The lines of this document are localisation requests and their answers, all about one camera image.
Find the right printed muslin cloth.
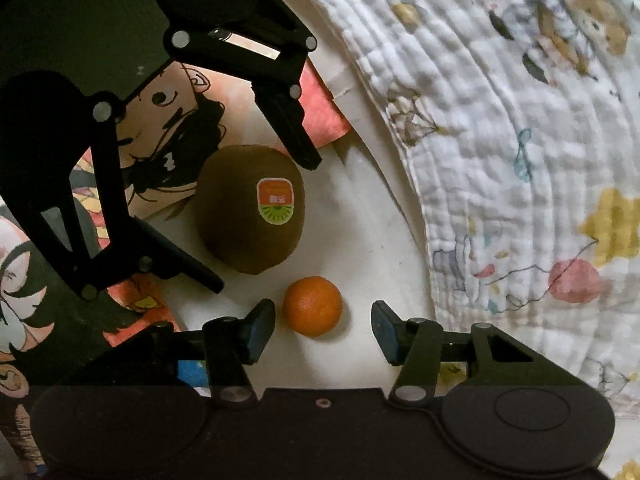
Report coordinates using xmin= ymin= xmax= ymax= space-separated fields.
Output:
xmin=278 ymin=0 xmax=640 ymax=413

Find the small orange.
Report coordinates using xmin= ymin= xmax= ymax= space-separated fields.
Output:
xmin=282 ymin=276 xmax=343 ymax=338

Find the dark brown kiwi with sticker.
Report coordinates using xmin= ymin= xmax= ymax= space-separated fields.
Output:
xmin=193 ymin=145 xmax=305 ymax=275

